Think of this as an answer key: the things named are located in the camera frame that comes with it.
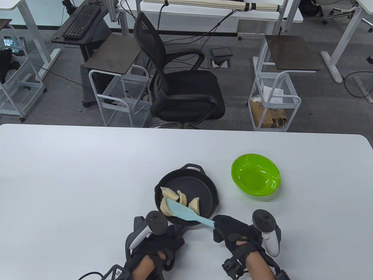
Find person's right hand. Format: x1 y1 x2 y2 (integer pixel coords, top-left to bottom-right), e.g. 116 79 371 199
213 215 282 258

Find person's left hand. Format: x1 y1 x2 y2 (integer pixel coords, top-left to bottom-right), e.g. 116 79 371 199
125 216 185 272

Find light blue dessert spatula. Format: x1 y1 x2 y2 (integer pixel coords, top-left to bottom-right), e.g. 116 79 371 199
166 197 215 228

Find green plastic bowl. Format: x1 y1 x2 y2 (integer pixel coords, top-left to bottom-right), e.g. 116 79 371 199
231 154 281 202

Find black cast iron frying pan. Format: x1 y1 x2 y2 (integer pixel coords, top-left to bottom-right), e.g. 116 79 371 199
154 163 218 234

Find person's right forearm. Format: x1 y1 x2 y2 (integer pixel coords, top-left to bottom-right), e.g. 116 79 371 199
245 252 276 280

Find person's left forearm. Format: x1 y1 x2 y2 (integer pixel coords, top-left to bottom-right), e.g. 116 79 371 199
133 257 159 280

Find black and white left controller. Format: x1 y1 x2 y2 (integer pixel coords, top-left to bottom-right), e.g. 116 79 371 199
129 211 168 250

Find black and white controller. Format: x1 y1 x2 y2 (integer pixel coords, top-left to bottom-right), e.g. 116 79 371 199
252 209 281 258
129 211 168 250

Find black and white right controller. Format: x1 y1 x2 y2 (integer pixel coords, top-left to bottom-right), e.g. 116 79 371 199
252 209 281 258

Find black left wrist device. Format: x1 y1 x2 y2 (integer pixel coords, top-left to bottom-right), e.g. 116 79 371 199
102 264 131 280

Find brown paper bag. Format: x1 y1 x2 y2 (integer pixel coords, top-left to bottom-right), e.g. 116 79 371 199
249 99 287 129

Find white papers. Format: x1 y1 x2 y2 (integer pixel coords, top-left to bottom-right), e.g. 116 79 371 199
252 85 284 104

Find black mesh office chair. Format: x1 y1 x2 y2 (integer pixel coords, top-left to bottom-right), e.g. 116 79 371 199
133 12 226 130

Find floor socket box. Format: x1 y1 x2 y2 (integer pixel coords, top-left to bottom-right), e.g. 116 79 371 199
210 58 232 69

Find dark brown side table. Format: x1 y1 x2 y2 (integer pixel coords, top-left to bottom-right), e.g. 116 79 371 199
252 35 321 73

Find white cart left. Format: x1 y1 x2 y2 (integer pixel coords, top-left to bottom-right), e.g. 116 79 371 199
81 34 142 108

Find white desk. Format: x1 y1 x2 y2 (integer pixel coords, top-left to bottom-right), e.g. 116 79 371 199
321 0 373 104
0 0 61 82
106 0 304 37

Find dark keyboard stand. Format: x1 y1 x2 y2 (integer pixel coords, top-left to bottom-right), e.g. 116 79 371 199
50 0 113 63

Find black keyboard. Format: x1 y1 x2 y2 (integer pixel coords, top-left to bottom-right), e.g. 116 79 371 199
61 4 101 40

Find black bag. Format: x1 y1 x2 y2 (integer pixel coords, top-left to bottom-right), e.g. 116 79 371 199
299 0 324 17

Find black cloth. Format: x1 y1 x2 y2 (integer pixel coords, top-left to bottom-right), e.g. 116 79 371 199
0 48 21 83

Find office chair wheel base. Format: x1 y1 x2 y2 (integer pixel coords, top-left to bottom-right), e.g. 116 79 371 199
322 0 359 25

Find black wrist device cable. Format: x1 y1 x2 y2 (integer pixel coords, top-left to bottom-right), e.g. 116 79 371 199
77 271 104 280

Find white wire cart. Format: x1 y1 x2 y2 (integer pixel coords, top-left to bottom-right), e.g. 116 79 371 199
249 44 302 132
0 19 47 122
88 65 152 128

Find aluminium frame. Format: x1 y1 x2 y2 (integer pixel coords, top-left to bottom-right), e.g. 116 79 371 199
106 0 120 23

